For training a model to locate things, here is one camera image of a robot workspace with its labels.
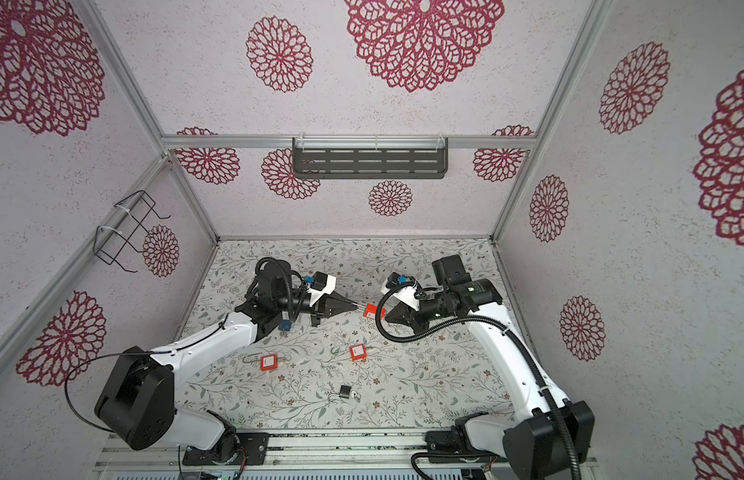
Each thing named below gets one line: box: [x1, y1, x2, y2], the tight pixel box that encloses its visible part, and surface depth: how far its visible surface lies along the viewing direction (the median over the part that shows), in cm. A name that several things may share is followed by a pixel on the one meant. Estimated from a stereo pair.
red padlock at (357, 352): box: [349, 344, 367, 361], surface depth 91 cm
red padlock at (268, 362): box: [260, 354, 278, 371], surface depth 89 cm
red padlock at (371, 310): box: [363, 303, 387, 319], surface depth 71 cm
